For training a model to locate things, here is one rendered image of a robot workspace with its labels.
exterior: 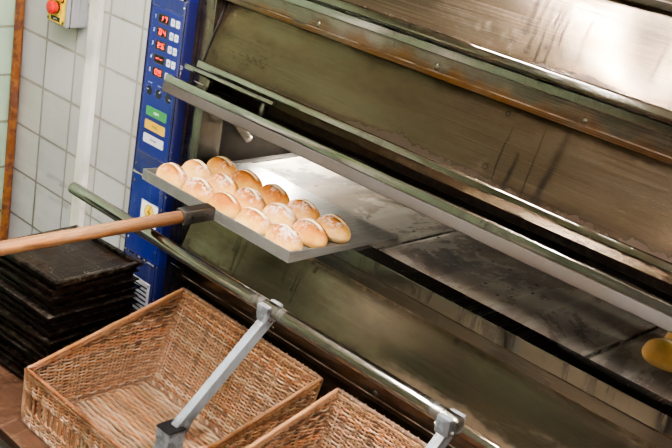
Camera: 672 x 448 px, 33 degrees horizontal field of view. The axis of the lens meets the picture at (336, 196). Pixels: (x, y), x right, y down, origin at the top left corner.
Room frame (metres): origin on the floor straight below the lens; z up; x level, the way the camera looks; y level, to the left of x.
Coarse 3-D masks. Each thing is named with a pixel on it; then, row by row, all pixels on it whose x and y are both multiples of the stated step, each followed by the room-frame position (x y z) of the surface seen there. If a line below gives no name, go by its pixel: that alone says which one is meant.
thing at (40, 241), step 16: (96, 224) 2.23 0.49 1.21; (112, 224) 2.25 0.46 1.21; (128, 224) 2.27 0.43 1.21; (144, 224) 2.30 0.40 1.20; (160, 224) 2.33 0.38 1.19; (16, 240) 2.08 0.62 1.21; (32, 240) 2.10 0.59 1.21; (48, 240) 2.12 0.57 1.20; (64, 240) 2.15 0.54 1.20; (80, 240) 2.18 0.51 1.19
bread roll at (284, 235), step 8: (280, 224) 2.35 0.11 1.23; (272, 232) 2.34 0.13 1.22; (280, 232) 2.33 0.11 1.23; (288, 232) 2.33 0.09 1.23; (296, 232) 2.34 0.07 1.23; (272, 240) 2.33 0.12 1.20; (280, 240) 2.32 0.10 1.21; (288, 240) 2.31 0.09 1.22; (296, 240) 2.32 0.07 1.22; (288, 248) 2.31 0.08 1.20; (296, 248) 2.31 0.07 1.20
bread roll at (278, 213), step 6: (270, 204) 2.49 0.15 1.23; (276, 204) 2.48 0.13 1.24; (282, 204) 2.48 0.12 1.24; (264, 210) 2.48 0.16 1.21; (270, 210) 2.47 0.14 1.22; (276, 210) 2.46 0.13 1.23; (282, 210) 2.46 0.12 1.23; (288, 210) 2.46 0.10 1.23; (270, 216) 2.45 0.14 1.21; (276, 216) 2.45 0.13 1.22; (282, 216) 2.44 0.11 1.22; (288, 216) 2.45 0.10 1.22; (294, 216) 2.46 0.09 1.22; (276, 222) 2.44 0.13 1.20; (282, 222) 2.44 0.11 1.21; (288, 222) 2.44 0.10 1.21; (294, 222) 2.45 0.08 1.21
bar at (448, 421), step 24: (72, 192) 2.53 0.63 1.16; (120, 216) 2.40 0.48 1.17; (168, 240) 2.30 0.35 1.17; (192, 264) 2.22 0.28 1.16; (240, 288) 2.12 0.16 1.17; (264, 312) 2.05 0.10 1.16; (288, 312) 2.04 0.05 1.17; (312, 336) 1.97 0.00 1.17; (240, 360) 2.01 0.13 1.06; (360, 360) 1.89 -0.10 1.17; (216, 384) 1.97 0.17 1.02; (384, 384) 1.84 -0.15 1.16; (408, 384) 1.83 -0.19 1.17; (192, 408) 1.93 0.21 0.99; (432, 408) 1.77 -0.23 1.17; (168, 432) 1.89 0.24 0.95; (456, 432) 1.75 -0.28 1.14
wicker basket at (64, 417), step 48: (96, 336) 2.55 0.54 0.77; (144, 336) 2.67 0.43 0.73; (192, 336) 2.67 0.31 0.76; (48, 384) 2.35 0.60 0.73; (96, 384) 2.56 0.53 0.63; (144, 384) 2.67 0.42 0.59; (192, 384) 2.61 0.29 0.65; (288, 384) 2.44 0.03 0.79; (48, 432) 2.33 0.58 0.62; (96, 432) 2.20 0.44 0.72; (144, 432) 2.44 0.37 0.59; (192, 432) 2.48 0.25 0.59; (240, 432) 2.21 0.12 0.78
